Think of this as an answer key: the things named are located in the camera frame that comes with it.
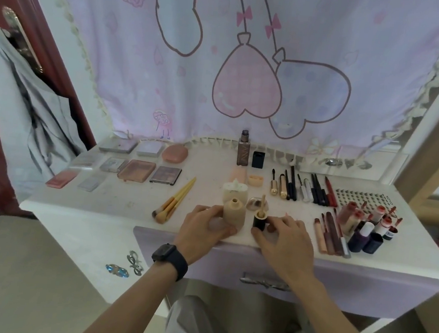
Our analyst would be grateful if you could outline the person's left forearm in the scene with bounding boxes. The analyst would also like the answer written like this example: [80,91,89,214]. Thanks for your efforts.
[78,259,179,333]

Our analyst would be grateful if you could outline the small pale tube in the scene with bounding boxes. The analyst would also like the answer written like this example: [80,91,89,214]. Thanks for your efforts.
[373,215,393,238]

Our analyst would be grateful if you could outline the red makeup pencil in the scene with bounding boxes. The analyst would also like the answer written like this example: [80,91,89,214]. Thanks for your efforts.
[322,176,341,207]

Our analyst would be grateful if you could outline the dark pencil pink tip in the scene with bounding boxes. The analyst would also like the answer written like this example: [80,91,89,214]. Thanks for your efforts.
[312,173,334,207]

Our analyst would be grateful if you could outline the navy cosmetic tube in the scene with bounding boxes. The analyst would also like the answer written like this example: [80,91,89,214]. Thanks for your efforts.
[347,219,386,255]

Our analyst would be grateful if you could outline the dark square foundation bottle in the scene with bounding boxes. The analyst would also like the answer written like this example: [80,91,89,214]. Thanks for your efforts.
[236,129,253,167]

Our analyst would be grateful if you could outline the silver square palette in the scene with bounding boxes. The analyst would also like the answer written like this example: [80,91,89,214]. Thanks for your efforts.
[99,156,129,175]

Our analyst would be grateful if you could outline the long black makeup pencil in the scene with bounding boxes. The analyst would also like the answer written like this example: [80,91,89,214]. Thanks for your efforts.
[287,165,300,202]

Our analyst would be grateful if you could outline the brown blush palette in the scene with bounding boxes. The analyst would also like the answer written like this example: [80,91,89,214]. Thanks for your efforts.
[116,157,157,185]

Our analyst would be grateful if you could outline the white dressing table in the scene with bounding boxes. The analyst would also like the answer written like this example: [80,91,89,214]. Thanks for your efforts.
[11,0,439,333]

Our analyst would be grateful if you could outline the gold cap mascara wand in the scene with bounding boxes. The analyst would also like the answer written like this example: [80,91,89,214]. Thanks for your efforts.
[269,168,281,197]

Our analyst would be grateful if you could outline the short black makeup pencil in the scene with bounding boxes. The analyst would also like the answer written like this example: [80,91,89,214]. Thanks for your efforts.
[308,173,323,205]

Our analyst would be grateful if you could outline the person's right forearm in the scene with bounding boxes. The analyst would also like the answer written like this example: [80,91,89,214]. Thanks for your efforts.
[283,273,399,333]

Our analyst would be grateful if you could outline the black smartwatch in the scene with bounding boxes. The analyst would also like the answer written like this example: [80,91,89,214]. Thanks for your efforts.
[149,242,191,283]

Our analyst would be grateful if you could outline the gold door handle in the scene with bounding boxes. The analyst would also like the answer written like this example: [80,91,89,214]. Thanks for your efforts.
[0,6,49,75]

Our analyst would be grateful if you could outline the beige cap lip wand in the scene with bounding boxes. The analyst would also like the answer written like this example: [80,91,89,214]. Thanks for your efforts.
[316,212,339,256]

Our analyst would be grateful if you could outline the person's left hand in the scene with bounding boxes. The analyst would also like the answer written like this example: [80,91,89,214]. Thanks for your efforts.
[171,202,240,270]

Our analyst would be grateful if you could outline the purple drawer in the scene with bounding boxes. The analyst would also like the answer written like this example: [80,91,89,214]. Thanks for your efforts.
[127,226,439,325]

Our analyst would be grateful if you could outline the pink rounded compact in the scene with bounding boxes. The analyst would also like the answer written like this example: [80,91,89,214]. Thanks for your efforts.
[161,142,190,165]

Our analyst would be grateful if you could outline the small grey square palette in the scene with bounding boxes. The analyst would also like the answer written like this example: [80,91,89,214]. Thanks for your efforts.
[135,139,165,158]

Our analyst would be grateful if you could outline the dark red wooden door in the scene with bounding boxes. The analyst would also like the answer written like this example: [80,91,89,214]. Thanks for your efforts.
[0,0,111,224]

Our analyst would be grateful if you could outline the pink cartoon cloth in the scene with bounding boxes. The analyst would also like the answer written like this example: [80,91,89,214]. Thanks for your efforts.
[27,0,439,170]

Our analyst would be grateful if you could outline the false eyelash tray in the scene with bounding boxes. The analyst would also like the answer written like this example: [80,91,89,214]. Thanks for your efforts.
[333,188,395,215]

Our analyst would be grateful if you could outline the blue shiny cabinet sticker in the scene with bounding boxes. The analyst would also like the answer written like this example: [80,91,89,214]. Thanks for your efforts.
[104,264,131,279]

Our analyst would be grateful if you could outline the clear dome bottle cap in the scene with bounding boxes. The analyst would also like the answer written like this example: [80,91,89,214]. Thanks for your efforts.
[245,195,271,213]

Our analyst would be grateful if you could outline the black cap beige wand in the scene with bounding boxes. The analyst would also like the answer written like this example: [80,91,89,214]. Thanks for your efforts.
[251,194,270,232]

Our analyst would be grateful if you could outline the silver drawer handle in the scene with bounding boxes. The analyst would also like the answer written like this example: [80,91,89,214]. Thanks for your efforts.
[239,271,294,292]

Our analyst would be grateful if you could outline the beige tube black cap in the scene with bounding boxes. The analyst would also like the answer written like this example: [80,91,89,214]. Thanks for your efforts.
[342,209,372,241]

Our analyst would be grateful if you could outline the yellow handled makeup brushes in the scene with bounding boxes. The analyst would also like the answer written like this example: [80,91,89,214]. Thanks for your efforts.
[155,176,197,227]

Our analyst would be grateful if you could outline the peach pump bottle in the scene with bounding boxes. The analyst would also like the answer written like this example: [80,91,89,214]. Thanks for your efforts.
[228,165,249,185]

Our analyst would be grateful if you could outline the pink blush compact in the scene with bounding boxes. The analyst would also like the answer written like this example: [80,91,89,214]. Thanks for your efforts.
[45,167,80,191]

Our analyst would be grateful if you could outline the wooden bed frame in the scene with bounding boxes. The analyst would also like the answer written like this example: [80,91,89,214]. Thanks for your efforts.
[380,81,439,333]

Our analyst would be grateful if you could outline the pink concealer tube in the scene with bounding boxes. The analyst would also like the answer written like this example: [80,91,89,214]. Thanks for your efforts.
[310,218,330,255]

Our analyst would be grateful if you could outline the white hanging garment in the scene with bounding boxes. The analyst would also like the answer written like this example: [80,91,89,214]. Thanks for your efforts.
[0,29,97,198]

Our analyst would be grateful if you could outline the clear square palette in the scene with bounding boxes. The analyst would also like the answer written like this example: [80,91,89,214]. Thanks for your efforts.
[77,172,109,194]

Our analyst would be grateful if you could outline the white round pump bottle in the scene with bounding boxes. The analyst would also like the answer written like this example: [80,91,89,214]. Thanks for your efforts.
[222,177,250,206]

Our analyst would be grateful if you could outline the person's right hand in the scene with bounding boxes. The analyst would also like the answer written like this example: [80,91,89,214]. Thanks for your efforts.
[246,213,320,290]

